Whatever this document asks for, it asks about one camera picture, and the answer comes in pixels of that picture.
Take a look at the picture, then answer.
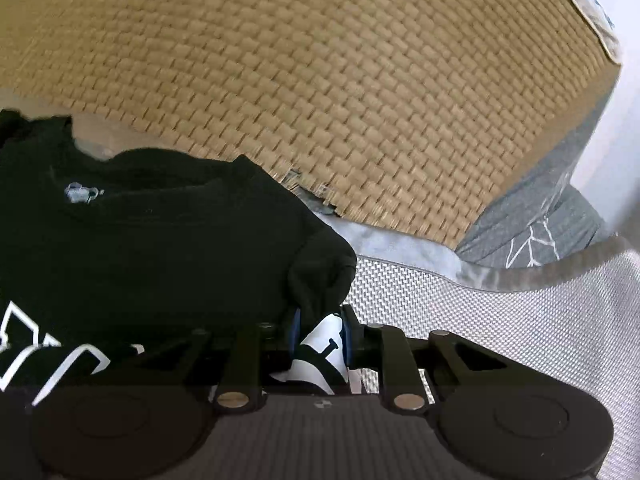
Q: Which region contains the pale blue bed sheet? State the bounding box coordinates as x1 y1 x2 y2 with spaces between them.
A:
320 210 501 291

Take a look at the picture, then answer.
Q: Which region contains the folded woven rattan mattress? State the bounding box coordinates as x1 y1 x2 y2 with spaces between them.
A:
0 0 623 251

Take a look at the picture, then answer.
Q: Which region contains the black printed t-shirt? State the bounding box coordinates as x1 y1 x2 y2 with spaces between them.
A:
0 109 358 406

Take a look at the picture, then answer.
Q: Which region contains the grey patterned pillow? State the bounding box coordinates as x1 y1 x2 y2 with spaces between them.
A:
455 110 608 268

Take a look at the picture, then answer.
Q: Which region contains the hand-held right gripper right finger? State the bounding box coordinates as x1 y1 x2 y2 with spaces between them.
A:
340 304 556 413

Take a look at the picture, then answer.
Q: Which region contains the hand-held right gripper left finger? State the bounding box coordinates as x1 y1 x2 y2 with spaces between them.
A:
107 307 303 413

